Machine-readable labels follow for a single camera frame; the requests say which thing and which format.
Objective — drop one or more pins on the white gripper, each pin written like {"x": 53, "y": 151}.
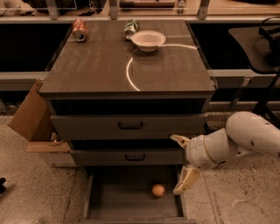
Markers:
{"x": 196, "y": 151}

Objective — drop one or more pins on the orange fruit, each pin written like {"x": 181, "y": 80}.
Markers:
{"x": 158, "y": 190}

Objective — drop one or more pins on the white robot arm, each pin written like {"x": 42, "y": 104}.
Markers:
{"x": 245, "y": 134}

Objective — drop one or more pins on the grey middle drawer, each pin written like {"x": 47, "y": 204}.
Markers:
{"x": 171, "y": 156}

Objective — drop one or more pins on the grey top drawer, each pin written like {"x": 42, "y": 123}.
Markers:
{"x": 105, "y": 127}

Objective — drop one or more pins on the grey open bottom drawer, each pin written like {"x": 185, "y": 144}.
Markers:
{"x": 122, "y": 195}

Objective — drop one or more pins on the grey drawer cabinet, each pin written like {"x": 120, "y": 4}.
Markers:
{"x": 107, "y": 75}

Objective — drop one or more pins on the white paper bowl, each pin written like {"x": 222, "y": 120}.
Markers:
{"x": 148, "y": 41}

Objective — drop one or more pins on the black rolling stand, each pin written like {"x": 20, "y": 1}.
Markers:
{"x": 261, "y": 44}

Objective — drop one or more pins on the green soda can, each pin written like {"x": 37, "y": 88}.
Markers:
{"x": 131, "y": 28}

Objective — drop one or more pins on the brown cardboard box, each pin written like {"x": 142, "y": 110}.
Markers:
{"x": 32, "y": 121}

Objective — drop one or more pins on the red soda can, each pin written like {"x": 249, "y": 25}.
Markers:
{"x": 80, "y": 30}

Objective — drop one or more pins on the black object on floor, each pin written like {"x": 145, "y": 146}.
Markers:
{"x": 2, "y": 187}

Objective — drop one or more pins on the black middle drawer handle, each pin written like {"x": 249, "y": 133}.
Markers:
{"x": 137, "y": 157}

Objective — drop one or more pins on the black drawer handle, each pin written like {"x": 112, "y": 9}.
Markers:
{"x": 130, "y": 126}
{"x": 137, "y": 157}

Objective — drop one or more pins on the black top drawer handle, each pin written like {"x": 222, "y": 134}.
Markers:
{"x": 130, "y": 126}

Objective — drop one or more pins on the metal railing frame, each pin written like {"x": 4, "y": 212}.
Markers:
{"x": 102, "y": 10}

